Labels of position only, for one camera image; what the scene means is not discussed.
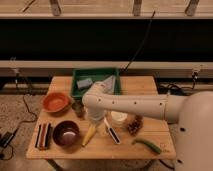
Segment yellow banana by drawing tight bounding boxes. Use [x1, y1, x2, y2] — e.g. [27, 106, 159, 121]
[82, 124, 97, 147]

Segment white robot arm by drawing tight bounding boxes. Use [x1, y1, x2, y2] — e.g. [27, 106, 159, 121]
[82, 82, 213, 171]

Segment small metal cup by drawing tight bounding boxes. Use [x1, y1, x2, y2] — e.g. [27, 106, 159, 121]
[72, 102, 84, 117]

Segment grey folded cloth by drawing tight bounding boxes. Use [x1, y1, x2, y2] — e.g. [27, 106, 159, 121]
[102, 75, 116, 94]

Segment blue-grey sponge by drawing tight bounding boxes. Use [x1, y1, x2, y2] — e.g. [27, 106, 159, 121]
[77, 78, 93, 89]

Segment white round container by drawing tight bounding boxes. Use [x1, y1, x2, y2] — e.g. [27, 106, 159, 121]
[111, 111, 127, 127]

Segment clear plastic gripper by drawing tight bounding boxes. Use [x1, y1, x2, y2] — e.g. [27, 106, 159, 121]
[88, 118, 107, 136]

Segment bunch of dark grapes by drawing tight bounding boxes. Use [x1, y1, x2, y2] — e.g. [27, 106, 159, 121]
[127, 116, 143, 136]

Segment orange bowl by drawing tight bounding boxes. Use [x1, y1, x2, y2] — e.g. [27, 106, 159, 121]
[42, 92, 70, 113]

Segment dark maroon bowl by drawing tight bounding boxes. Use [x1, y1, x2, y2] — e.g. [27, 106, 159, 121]
[52, 120, 80, 147]

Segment wooden table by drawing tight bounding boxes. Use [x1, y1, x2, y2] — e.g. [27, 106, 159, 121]
[26, 76, 176, 160]

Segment green cucumber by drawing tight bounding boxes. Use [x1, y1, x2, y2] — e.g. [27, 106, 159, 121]
[132, 139, 162, 154]

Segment black cable on wall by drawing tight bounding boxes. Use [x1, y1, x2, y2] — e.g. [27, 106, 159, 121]
[119, 10, 157, 75]

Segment black floor cable left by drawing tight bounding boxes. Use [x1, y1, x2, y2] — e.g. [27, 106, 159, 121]
[0, 73, 38, 160]

